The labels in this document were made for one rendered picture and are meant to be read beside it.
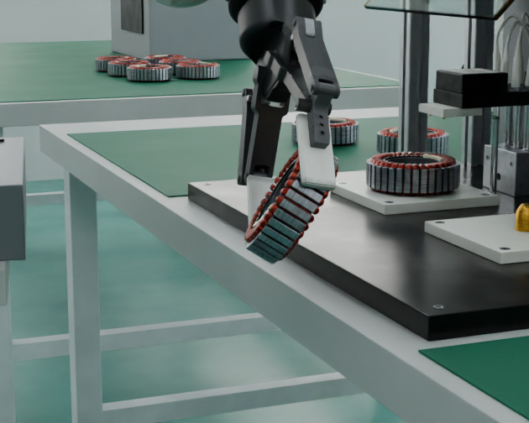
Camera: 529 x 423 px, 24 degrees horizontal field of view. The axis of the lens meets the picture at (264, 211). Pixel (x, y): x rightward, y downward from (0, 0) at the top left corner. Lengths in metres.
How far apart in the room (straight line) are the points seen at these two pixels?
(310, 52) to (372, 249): 0.24
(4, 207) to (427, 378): 0.53
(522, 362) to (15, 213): 0.56
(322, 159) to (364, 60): 5.39
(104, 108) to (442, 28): 4.10
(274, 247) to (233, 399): 1.44
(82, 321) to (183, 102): 0.65
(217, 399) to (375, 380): 1.46
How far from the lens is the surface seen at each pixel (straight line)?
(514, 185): 1.51
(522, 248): 1.20
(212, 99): 2.78
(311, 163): 1.04
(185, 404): 2.44
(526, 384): 0.92
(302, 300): 1.14
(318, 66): 1.07
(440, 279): 1.12
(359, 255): 1.20
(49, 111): 2.68
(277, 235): 1.04
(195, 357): 3.31
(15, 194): 1.28
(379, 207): 1.39
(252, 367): 3.23
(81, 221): 2.28
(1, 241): 1.29
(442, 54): 6.64
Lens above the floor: 1.06
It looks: 12 degrees down
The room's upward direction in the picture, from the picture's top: straight up
